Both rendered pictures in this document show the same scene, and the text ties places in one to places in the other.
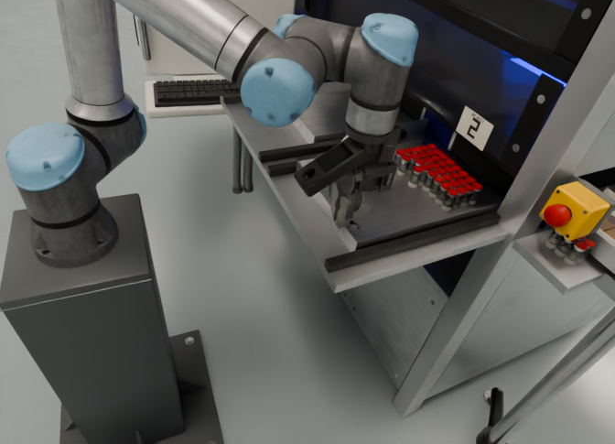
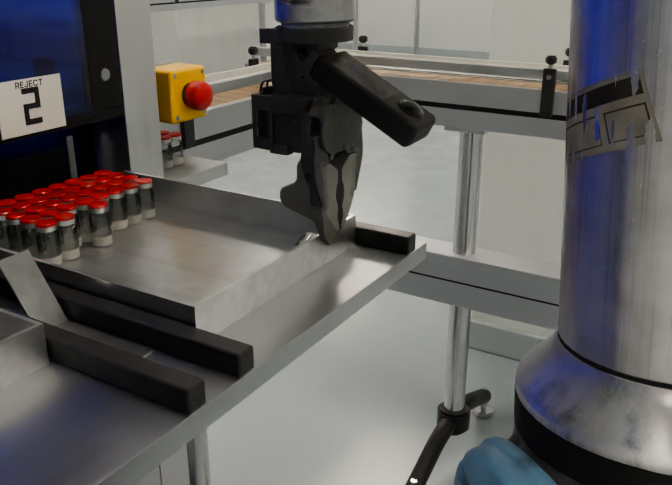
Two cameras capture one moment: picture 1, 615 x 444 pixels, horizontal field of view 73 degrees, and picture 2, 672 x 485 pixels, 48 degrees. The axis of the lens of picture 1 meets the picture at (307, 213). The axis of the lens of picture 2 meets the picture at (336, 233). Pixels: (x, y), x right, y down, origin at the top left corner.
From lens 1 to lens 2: 109 cm
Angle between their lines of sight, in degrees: 96
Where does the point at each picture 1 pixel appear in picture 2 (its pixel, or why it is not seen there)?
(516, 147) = (107, 72)
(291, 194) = (280, 326)
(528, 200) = (152, 121)
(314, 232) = (351, 279)
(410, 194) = (136, 240)
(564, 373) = not seen: hidden behind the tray
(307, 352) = not seen: outside the picture
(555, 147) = (141, 33)
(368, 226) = (274, 248)
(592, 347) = not seen: hidden behind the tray
